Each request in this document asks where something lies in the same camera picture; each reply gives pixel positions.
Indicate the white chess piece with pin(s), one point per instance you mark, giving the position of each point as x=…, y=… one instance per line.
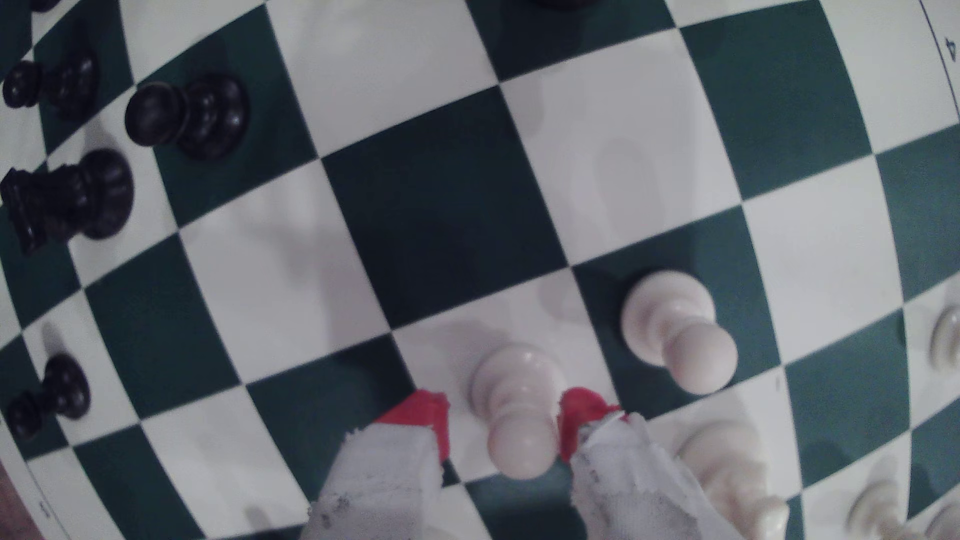
x=946, y=337
x=946, y=525
x=874, y=514

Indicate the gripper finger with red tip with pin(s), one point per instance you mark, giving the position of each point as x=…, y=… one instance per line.
x=630, y=487
x=382, y=480

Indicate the green white chess mat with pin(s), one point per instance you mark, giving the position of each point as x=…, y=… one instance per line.
x=442, y=210

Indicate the white chess knight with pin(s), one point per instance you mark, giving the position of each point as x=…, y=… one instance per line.
x=727, y=465

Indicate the white chess pawn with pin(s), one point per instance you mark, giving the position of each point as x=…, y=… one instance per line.
x=675, y=322
x=517, y=442

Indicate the black chess pawn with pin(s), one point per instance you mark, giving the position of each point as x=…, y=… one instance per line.
x=202, y=116
x=67, y=82
x=64, y=386

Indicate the black chess rook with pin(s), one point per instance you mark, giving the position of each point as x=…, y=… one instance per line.
x=82, y=199

